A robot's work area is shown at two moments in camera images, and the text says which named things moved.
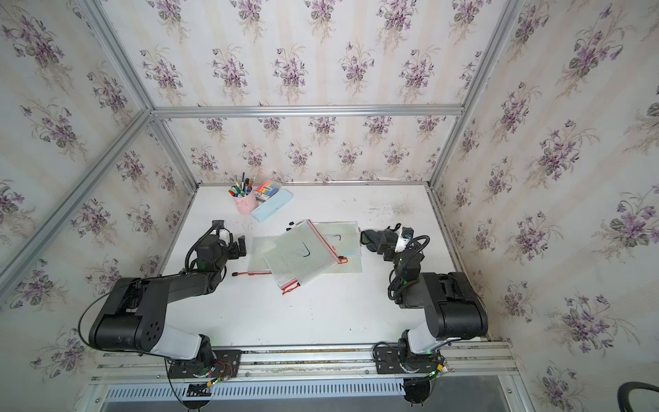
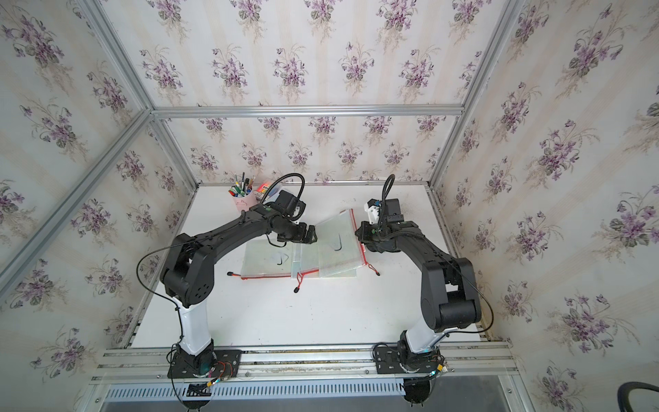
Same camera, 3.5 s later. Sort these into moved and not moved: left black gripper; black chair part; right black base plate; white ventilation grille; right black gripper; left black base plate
Moved: left black gripper; right black gripper
Not moved: black chair part; right black base plate; left black base plate; white ventilation grille
